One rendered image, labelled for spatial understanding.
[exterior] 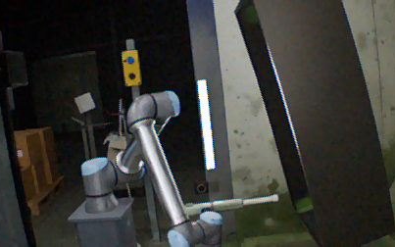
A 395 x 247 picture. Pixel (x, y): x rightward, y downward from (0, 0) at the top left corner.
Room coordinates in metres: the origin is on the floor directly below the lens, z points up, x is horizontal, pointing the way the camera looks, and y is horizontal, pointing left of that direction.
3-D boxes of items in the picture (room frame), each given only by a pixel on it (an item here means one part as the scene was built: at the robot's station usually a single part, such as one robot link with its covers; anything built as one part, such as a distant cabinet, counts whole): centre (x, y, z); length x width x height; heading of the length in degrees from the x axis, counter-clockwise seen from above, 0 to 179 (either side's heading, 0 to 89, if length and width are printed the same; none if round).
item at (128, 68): (2.72, 0.43, 1.42); 0.12 x 0.06 x 0.26; 87
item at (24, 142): (4.23, 2.16, 0.69); 0.38 x 0.29 x 0.36; 179
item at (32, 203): (4.26, 2.29, 0.07); 1.20 x 0.80 x 0.14; 4
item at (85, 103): (4.20, 1.07, 0.64); 0.73 x 0.50 x 1.27; 101
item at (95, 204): (1.90, 0.58, 0.69); 0.19 x 0.19 x 0.10
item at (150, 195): (2.78, 0.42, 0.82); 0.06 x 0.06 x 1.64; 87
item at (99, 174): (1.91, 0.57, 0.83); 0.17 x 0.15 x 0.18; 127
